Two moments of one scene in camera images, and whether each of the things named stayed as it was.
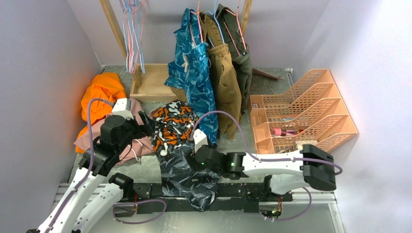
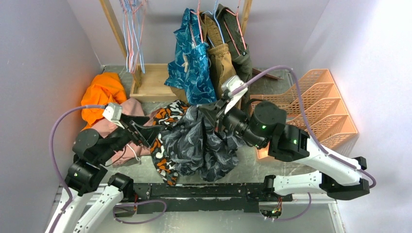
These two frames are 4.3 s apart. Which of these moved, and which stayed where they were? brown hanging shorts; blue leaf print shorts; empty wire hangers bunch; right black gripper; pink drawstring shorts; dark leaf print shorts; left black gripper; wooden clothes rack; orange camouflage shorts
Moved: orange camouflage shorts; dark leaf print shorts; right black gripper
Stayed: brown hanging shorts; pink drawstring shorts; empty wire hangers bunch; blue leaf print shorts; wooden clothes rack; left black gripper
